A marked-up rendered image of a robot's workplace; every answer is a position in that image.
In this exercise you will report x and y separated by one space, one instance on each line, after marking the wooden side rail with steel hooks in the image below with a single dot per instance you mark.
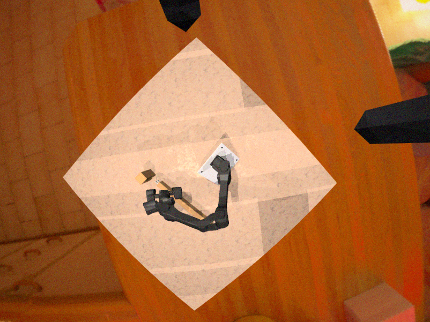
185 204

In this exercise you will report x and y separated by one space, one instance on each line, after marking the dark wooden post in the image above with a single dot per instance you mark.
145 176

